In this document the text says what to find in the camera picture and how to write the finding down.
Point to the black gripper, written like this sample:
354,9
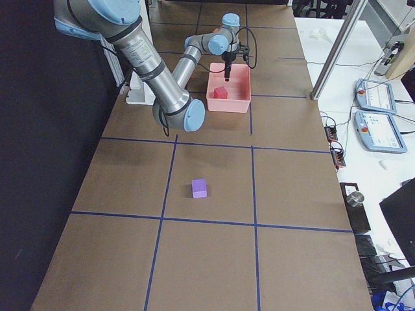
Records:
227,58

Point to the red foam block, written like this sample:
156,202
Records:
220,93

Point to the purple foam block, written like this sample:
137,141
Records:
199,188

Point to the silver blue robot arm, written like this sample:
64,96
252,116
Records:
120,23

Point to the pink plastic bin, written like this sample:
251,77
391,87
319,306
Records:
238,88

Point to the black orange power strip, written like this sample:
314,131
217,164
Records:
338,157
331,133

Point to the upper teach pendant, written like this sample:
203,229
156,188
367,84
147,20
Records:
375,96

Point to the teach pendant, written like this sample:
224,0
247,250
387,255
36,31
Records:
375,96
378,132

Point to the lower teach pendant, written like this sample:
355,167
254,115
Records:
378,132

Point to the aluminium frame post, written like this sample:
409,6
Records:
337,48

